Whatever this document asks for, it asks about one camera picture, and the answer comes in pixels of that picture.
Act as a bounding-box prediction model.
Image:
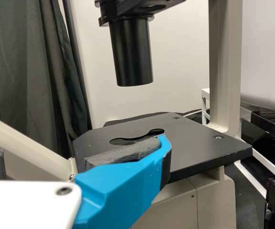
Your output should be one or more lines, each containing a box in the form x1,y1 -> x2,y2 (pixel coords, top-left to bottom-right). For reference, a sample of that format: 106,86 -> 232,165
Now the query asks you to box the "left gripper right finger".
73,134 -> 172,229

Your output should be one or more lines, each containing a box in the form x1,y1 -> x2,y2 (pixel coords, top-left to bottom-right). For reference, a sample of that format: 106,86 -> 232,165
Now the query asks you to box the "cream microscope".
0,0 -> 253,229

